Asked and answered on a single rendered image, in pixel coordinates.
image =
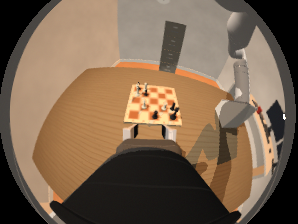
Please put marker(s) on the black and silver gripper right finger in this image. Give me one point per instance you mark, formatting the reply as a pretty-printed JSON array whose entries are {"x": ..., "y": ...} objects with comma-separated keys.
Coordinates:
[{"x": 169, "y": 133}]

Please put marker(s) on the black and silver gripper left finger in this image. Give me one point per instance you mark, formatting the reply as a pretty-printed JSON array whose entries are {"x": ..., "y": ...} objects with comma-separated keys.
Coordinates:
[{"x": 130, "y": 132}]

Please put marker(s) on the chessboard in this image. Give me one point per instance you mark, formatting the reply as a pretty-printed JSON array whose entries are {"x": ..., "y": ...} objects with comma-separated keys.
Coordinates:
[{"x": 154, "y": 101}]

